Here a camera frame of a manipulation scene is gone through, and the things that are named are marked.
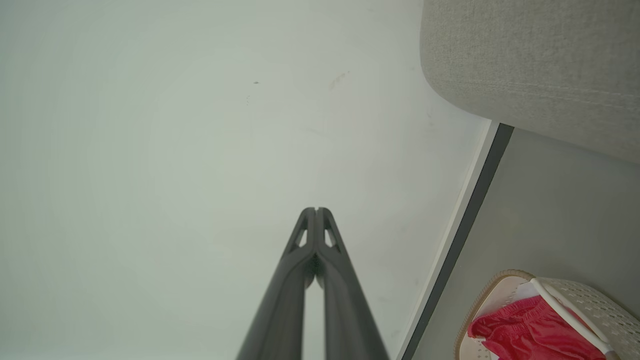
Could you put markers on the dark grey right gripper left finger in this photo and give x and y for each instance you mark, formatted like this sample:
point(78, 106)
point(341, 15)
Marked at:
point(280, 310)

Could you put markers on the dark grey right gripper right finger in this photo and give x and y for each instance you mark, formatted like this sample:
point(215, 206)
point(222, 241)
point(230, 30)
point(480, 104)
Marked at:
point(347, 315)

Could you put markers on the red knit garment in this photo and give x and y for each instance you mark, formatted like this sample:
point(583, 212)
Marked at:
point(530, 330)

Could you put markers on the white perforated laundry basket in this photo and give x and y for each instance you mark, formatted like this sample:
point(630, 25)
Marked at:
point(602, 306)

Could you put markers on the grey fabric cushion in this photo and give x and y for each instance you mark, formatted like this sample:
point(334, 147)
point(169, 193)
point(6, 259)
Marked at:
point(540, 60)

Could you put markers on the dark wall skirting strip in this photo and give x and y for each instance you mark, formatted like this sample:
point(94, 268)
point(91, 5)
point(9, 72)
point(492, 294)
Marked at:
point(475, 200)

